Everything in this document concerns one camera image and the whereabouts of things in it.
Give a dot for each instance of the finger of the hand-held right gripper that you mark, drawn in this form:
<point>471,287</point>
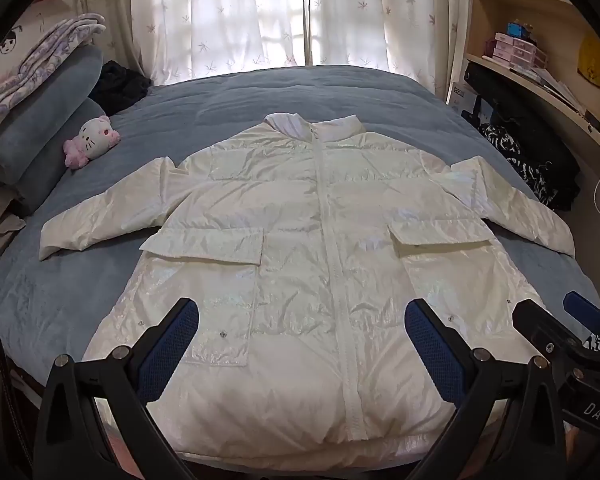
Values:
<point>580,307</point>
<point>532,322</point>

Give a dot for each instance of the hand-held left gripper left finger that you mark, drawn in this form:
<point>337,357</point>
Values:
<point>172,345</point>

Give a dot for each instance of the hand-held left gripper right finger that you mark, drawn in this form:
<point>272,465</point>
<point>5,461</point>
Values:
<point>432,350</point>

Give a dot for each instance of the white shiny padded jacket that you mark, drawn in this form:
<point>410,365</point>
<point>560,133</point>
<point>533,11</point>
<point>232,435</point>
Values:
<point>290,260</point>

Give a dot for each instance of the black clothes pile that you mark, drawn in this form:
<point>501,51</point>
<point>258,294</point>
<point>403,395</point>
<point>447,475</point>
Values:
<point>117,85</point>

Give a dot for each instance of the black white patterned cloth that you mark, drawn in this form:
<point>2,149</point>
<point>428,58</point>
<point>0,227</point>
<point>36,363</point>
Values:
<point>515,160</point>

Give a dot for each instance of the black bag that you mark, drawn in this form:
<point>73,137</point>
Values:
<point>525,105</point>

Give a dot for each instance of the stack of papers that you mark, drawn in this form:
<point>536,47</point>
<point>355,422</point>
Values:
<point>560,87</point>

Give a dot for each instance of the pink white cat plush toy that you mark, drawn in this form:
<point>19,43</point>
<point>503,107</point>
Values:
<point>95,137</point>

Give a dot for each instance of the white cardboard box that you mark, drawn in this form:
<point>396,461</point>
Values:
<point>462,100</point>

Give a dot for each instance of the yellow cloth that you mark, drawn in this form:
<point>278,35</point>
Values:
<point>595,62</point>

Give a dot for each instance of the pink storage drawer box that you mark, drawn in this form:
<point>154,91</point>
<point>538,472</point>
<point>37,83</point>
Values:
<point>520,50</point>

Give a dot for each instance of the stacked blue-grey pillows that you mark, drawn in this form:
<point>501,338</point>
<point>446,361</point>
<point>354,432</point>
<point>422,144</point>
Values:
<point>45,110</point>

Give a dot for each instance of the blue plush bed blanket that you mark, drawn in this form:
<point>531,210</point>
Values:
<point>280,90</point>

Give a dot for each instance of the wooden shelf unit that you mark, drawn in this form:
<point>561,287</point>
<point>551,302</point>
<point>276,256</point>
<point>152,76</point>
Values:
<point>545,15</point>

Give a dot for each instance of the folded floral blanket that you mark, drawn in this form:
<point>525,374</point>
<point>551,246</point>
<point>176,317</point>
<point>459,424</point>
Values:
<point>40,55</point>

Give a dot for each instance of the white leaf-print curtain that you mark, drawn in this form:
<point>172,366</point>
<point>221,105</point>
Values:
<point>205,15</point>
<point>380,10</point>

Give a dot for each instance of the cartoon face wall sticker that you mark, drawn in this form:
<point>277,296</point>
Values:
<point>9,42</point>

